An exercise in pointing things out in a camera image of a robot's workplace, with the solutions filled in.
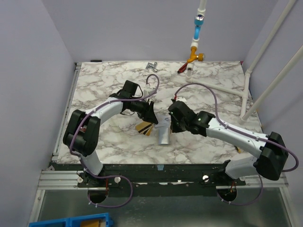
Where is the blue plastic bin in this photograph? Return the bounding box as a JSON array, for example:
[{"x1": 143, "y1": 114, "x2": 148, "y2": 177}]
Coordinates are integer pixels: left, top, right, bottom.
[{"x1": 28, "y1": 213, "x2": 114, "y2": 227}]

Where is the red handled tool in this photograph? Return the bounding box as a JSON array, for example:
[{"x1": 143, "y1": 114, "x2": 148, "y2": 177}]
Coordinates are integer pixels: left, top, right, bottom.
[{"x1": 177, "y1": 63, "x2": 187, "y2": 74}]

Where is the brass faucet tap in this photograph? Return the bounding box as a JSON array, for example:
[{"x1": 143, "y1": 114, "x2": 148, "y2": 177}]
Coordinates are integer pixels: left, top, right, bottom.
[{"x1": 187, "y1": 46, "x2": 205, "y2": 64}]

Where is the blue pipe valve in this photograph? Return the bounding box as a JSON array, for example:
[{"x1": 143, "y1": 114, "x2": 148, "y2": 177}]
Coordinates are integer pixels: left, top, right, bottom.
[{"x1": 193, "y1": 14, "x2": 205, "y2": 40}]

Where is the silver metal clamp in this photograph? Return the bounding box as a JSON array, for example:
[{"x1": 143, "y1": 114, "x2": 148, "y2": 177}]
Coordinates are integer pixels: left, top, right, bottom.
[{"x1": 145, "y1": 62, "x2": 158, "y2": 72}]

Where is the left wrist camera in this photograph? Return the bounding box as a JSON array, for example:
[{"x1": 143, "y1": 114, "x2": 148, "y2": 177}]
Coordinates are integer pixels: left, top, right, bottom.
[{"x1": 143, "y1": 89, "x2": 152, "y2": 99}]

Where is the beige card holder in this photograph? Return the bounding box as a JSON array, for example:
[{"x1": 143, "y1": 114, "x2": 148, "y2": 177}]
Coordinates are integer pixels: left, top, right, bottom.
[{"x1": 157, "y1": 126, "x2": 170, "y2": 146}]

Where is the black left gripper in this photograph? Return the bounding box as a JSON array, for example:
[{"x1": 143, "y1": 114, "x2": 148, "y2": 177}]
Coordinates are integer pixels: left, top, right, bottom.
[{"x1": 130, "y1": 98, "x2": 159, "y2": 124}]

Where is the white PVC pipe frame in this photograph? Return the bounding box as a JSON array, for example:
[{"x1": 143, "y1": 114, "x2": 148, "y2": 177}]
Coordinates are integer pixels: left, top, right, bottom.
[{"x1": 185, "y1": 0, "x2": 303, "y2": 124}]

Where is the aluminium extrusion frame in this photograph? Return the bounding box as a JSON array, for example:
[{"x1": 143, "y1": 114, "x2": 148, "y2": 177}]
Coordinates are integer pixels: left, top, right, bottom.
[{"x1": 28, "y1": 62, "x2": 82, "y2": 223}]

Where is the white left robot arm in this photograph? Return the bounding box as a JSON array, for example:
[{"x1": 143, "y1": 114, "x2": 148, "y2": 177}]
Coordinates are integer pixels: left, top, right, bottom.
[{"x1": 62, "y1": 80, "x2": 158, "y2": 187}]

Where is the silver VIP card stack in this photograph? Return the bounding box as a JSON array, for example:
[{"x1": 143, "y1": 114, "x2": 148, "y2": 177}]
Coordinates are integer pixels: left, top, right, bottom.
[{"x1": 155, "y1": 115, "x2": 171, "y2": 128}]

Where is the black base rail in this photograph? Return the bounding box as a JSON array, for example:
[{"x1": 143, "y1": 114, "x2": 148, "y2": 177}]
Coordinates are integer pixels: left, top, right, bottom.
[{"x1": 78, "y1": 163, "x2": 245, "y2": 197}]

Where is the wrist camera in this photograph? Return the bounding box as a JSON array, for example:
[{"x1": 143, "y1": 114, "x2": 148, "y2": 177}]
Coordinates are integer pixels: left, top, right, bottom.
[
  {"x1": 173, "y1": 95, "x2": 187, "y2": 103},
  {"x1": 143, "y1": 89, "x2": 152, "y2": 99}
]

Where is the gold card stack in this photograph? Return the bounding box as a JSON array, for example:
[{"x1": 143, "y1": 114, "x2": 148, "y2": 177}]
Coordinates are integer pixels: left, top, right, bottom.
[{"x1": 135, "y1": 122, "x2": 154, "y2": 136}]

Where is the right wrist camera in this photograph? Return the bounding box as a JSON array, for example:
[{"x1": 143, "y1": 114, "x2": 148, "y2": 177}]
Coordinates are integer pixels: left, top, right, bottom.
[{"x1": 173, "y1": 95, "x2": 187, "y2": 103}]

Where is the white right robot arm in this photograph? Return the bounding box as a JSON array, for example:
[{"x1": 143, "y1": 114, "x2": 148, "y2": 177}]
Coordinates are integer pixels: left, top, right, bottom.
[{"x1": 168, "y1": 101, "x2": 288, "y2": 185}]

